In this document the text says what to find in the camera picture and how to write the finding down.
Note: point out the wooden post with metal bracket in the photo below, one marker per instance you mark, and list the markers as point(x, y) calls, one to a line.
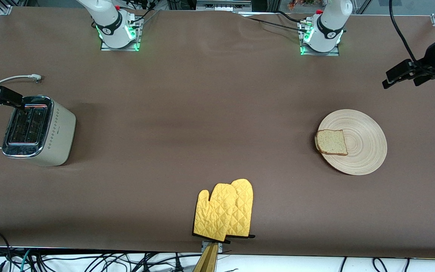
point(208, 260)

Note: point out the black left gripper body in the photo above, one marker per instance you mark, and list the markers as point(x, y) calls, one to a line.
point(433, 56)

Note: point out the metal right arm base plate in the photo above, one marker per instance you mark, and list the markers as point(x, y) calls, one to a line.
point(139, 32)

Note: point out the brown table cover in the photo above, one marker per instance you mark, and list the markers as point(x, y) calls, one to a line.
point(202, 94)

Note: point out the brown bread slice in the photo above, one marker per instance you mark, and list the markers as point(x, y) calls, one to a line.
point(331, 142)

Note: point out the beige chrome two-slot toaster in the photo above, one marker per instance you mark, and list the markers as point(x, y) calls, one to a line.
point(40, 130)

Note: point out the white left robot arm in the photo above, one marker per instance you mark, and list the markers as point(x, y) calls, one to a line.
point(329, 26)

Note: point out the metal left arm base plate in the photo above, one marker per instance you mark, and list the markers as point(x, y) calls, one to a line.
point(304, 51)

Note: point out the grey metal background device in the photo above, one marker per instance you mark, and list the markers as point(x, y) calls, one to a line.
point(223, 4)

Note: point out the round wooden plate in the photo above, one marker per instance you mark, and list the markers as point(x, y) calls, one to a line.
point(364, 145)

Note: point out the yellow quilted oven mitt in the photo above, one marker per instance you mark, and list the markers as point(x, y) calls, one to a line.
point(244, 204)
point(214, 215)

